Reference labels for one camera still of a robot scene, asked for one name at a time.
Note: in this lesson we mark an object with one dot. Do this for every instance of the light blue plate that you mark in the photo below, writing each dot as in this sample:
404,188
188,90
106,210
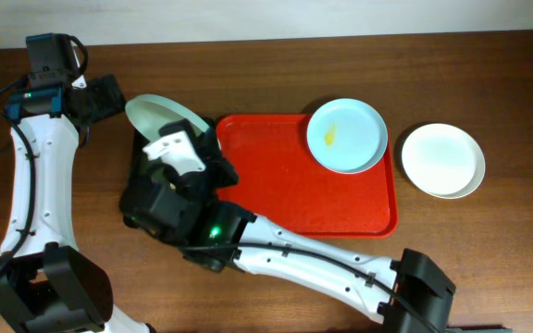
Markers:
347,136

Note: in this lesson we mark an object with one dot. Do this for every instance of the white plate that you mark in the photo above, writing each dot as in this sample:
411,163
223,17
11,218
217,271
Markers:
443,161

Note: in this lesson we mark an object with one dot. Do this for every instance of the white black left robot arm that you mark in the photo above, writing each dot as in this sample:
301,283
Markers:
46,284

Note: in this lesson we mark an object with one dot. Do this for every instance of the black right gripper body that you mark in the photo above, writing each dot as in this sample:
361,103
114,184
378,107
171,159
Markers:
216,169

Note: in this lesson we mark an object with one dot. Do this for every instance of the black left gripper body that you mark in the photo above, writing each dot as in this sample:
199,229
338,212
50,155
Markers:
98,98

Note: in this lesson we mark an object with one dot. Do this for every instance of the dark green tray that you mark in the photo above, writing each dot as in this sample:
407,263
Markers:
141,169

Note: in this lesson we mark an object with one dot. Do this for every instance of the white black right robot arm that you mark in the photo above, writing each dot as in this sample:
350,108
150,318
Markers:
407,295

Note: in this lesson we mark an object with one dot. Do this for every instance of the red plastic tray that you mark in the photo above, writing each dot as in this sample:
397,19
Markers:
280,179

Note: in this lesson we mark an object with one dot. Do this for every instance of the light green plate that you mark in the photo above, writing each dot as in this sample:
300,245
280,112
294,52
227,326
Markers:
148,113

